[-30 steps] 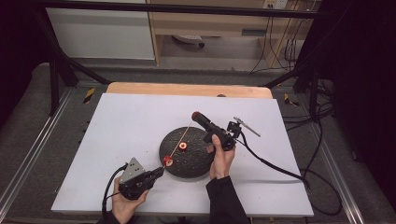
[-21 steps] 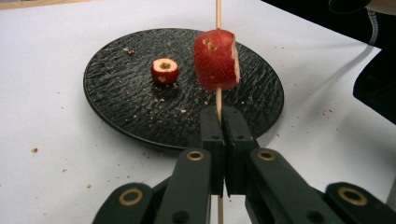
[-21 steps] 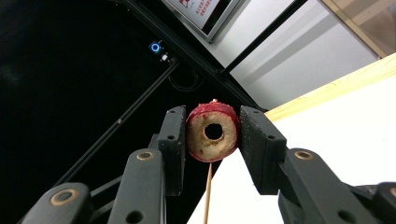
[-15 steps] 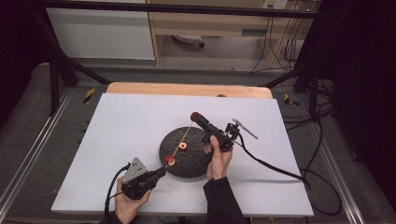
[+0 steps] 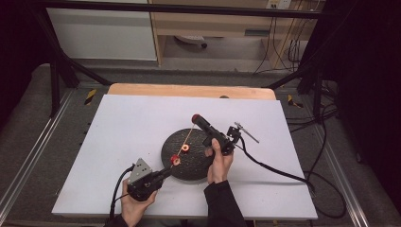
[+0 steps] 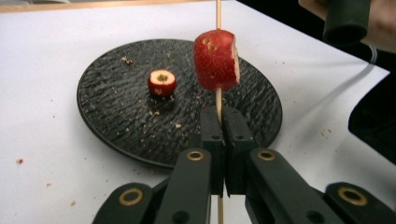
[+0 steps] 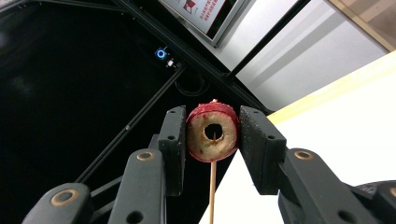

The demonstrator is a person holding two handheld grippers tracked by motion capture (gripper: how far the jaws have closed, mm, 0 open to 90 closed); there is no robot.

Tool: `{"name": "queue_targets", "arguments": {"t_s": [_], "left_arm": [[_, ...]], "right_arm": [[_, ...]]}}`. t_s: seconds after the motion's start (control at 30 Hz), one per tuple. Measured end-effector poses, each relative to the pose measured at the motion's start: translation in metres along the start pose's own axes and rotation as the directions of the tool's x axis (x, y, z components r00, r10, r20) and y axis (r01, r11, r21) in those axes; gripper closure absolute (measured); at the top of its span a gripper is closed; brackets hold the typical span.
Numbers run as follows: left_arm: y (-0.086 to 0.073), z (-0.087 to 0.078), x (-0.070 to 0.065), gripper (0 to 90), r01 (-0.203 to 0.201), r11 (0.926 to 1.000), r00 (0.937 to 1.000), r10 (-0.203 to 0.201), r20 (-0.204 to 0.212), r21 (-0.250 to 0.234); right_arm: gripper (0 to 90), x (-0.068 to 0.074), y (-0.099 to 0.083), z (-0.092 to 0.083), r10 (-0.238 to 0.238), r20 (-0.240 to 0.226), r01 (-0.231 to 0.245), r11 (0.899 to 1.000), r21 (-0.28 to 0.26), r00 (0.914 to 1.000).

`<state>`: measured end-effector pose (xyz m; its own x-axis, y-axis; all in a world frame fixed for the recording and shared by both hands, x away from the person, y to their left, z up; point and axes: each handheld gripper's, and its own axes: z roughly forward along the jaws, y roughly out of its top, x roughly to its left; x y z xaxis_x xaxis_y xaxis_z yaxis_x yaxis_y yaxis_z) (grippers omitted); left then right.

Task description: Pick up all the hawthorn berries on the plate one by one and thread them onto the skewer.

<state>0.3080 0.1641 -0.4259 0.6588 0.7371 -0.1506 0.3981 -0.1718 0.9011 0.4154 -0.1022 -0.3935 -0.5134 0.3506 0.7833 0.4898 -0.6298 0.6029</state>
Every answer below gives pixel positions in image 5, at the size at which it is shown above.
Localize wooden table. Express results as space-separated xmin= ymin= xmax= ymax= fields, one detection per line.
xmin=107 ymin=82 xmax=277 ymax=101

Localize white cabinet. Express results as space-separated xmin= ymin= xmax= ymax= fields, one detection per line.
xmin=46 ymin=8 xmax=158 ymax=61

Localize person's right hand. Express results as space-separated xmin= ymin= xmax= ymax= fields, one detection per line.
xmin=203 ymin=137 xmax=235 ymax=185

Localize black frame crossbar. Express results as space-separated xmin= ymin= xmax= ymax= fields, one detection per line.
xmin=31 ymin=0 xmax=330 ymax=20

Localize light wooden desk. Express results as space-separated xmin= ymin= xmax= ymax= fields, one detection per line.
xmin=148 ymin=0 xmax=320 ymax=69

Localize hanging black cable bundle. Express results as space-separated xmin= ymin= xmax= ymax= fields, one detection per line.
xmin=253 ymin=15 xmax=314 ymax=76

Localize person's left hand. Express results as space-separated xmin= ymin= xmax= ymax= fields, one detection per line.
xmin=120 ymin=179 xmax=159 ymax=227

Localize round black plate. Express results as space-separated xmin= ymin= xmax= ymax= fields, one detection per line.
xmin=160 ymin=128 xmax=218 ymax=182

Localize yellow black tape strip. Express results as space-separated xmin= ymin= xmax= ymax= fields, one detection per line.
xmin=287 ymin=94 xmax=305 ymax=109
xmin=83 ymin=88 xmax=97 ymax=106

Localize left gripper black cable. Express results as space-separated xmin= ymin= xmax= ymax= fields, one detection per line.
xmin=108 ymin=164 xmax=136 ymax=221

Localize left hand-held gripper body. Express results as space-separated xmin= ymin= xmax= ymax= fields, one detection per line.
xmin=127 ymin=158 xmax=165 ymax=202

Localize black floor cables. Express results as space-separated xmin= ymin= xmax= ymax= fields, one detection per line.
xmin=285 ymin=79 xmax=340 ymax=134

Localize thin wooden skewer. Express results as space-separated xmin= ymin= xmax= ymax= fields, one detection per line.
xmin=170 ymin=124 xmax=196 ymax=168

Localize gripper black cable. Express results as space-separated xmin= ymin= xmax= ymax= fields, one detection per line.
xmin=108 ymin=164 xmax=136 ymax=221
xmin=235 ymin=138 xmax=348 ymax=219

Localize black metal stand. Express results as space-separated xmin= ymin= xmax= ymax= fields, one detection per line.
xmin=31 ymin=6 xmax=113 ymax=118
xmin=266 ymin=61 xmax=326 ymax=125

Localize white table board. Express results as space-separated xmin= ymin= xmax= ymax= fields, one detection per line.
xmin=51 ymin=94 xmax=319 ymax=220

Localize aluminium floor rail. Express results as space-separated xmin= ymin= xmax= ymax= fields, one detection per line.
xmin=310 ymin=124 xmax=372 ymax=227
xmin=0 ymin=89 xmax=76 ymax=218

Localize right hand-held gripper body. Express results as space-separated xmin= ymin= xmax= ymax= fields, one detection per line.
xmin=202 ymin=122 xmax=260 ymax=156

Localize dark curtain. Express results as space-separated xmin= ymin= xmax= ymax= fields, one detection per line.
xmin=321 ymin=0 xmax=401 ymax=211
xmin=0 ymin=0 xmax=53 ymax=129

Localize white wall socket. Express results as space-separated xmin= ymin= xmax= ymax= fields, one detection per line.
xmin=266 ymin=0 xmax=293 ymax=10

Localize grey chair base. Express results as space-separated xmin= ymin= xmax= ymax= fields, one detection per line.
xmin=174 ymin=34 xmax=209 ymax=49

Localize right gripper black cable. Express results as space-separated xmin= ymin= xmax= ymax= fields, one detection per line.
xmin=235 ymin=138 xmax=348 ymax=219

